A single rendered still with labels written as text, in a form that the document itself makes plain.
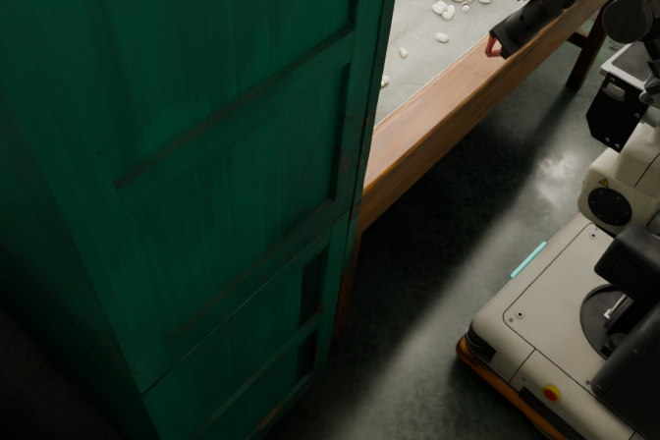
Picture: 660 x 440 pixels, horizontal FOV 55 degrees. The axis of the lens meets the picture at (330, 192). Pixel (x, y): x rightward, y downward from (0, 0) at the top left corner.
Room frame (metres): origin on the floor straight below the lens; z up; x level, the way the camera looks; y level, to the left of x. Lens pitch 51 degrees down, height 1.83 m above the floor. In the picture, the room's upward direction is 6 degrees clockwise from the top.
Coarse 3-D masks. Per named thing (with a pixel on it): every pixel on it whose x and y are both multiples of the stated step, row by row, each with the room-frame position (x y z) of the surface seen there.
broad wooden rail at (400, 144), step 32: (544, 32) 1.54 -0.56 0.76; (480, 64) 1.36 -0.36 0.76; (512, 64) 1.40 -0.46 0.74; (416, 96) 1.21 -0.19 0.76; (448, 96) 1.22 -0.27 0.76; (480, 96) 1.28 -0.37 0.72; (384, 128) 1.08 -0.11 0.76; (416, 128) 1.09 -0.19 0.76; (448, 128) 1.16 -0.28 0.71; (384, 160) 0.98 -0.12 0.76; (416, 160) 1.05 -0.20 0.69; (384, 192) 0.95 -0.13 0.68
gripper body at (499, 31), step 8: (512, 16) 1.08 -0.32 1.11; (520, 16) 1.05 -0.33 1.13; (504, 24) 1.08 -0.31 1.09; (512, 24) 1.06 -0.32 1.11; (520, 24) 1.04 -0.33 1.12; (496, 32) 1.05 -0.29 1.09; (504, 32) 1.06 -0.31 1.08; (512, 32) 1.05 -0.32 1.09; (520, 32) 1.04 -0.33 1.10; (528, 32) 1.03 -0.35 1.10; (536, 32) 1.04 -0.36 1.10; (504, 40) 1.04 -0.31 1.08; (512, 40) 1.05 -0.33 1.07; (520, 40) 1.04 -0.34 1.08; (528, 40) 1.06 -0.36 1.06; (504, 48) 1.03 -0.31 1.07; (512, 48) 1.03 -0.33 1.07
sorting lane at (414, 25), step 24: (408, 0) 1.65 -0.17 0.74; (432, 0) 1.66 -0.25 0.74; (504, 0) 1.70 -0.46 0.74; (528, 0) 1.71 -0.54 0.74; (408, 24) 1.53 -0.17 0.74; (432, 24) 1.55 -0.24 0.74; (456, 24) 1.56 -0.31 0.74; (480, 24) 1.57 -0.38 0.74; (408, 48) 1.42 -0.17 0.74; (432, 48) 1.43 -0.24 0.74; (456, 48) 1.45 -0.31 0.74; (384, 72) 1.31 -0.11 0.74; (408, 72) 1.32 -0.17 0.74; (432, 72) 1.33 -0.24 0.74; (384, 96) 1.22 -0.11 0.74; (408, 96) 1.23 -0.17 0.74; (384, 120) 1.13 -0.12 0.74
